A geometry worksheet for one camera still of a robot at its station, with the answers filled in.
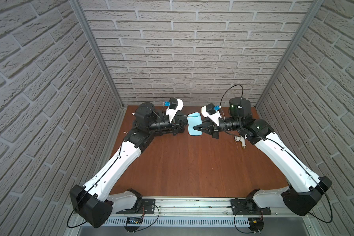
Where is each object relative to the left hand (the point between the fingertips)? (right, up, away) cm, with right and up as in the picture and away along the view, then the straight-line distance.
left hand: (189, 113), depth 60 cm
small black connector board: (+33, -54, +9) cm, 64 cm away
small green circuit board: (-27, -54, +12) cm, 62 cm away
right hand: (+3, -5, +2) cm, 6 cm away
